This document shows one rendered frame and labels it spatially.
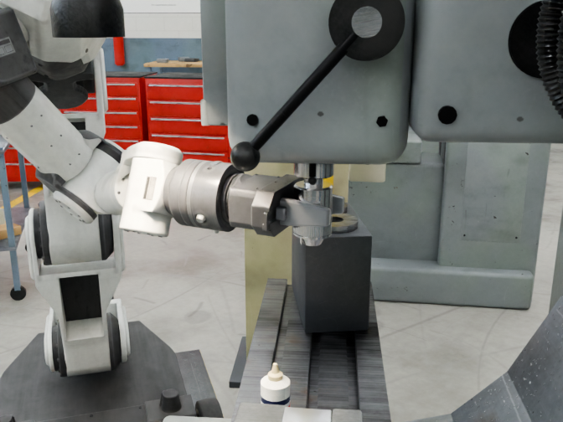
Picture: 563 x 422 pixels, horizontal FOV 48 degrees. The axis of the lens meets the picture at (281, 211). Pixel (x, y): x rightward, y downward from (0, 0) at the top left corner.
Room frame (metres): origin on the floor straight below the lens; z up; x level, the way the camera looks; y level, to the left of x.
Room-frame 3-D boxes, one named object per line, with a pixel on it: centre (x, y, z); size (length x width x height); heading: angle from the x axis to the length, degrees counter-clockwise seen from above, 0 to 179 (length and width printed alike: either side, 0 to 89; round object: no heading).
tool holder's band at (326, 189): (0.74, -0.04, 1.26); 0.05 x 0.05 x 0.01
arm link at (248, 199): (0.78, 0.05, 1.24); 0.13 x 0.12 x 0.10; 157
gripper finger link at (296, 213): (0.71, -0.03, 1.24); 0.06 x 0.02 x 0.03; 67
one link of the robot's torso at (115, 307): (1.48, 0.50, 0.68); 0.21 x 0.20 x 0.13; 17
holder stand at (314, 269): (1.17, -0.09, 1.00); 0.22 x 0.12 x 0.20; 5
